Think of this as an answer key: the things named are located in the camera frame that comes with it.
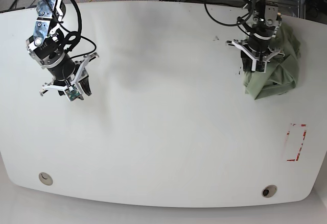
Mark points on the table cable grommet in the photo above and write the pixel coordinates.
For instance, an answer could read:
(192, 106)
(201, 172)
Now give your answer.
(269, 191)
(45, 178)

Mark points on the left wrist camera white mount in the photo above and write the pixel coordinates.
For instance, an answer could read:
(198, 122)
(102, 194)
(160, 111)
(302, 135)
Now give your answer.
(260, 58)

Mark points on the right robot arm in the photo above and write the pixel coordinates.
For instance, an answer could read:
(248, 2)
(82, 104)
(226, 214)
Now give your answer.
(50, 45)

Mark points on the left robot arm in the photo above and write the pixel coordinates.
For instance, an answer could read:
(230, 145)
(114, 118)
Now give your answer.
(266, 20)

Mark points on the right table cable grommet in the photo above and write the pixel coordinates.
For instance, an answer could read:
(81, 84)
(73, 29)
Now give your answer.
(269, 191)

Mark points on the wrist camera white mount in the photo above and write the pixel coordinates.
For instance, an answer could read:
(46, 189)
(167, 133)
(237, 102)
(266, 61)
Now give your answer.
(74, 81)
(260, 58)

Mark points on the red tape rectangle marking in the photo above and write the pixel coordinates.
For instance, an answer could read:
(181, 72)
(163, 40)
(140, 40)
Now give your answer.
(294, 142)

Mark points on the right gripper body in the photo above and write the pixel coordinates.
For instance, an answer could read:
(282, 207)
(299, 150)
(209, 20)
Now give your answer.
(66, 73)

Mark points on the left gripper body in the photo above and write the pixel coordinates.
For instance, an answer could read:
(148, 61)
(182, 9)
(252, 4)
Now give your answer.
(264, 43)

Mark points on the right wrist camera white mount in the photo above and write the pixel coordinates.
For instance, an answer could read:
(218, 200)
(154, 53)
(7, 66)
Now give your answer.
(74, 81)

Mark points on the left table cable grommet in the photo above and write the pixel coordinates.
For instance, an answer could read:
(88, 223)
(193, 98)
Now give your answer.
(45, 178)

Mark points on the green t-shirt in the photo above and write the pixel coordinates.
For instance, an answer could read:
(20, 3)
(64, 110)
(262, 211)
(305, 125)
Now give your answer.
(282, 72)

